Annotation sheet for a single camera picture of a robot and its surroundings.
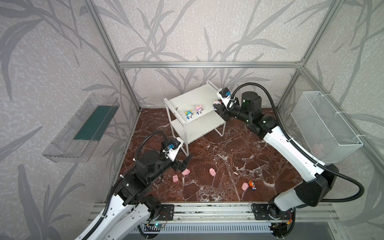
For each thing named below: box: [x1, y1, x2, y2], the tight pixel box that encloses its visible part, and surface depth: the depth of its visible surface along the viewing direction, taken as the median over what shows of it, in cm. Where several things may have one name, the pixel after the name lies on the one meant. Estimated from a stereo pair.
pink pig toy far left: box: [172, 174, 179, 183], surface depth 85 cm
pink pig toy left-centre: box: [181, 168, 191, 176], surface depth 87 cm
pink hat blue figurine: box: [195, 105, 204, 116], surface depth 72 cm
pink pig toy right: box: [241, 182, 249, 191], surface depth 82 cm
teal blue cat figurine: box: [185, 110, 194, 120], surface depth 70 cm
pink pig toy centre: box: [209, 167, 217, 177], surface depth 88 cm
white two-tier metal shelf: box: [163, 80, 227, 157], surface depth 79 cm
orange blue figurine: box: [248, 180, 257, 191], surface depth 82 cm
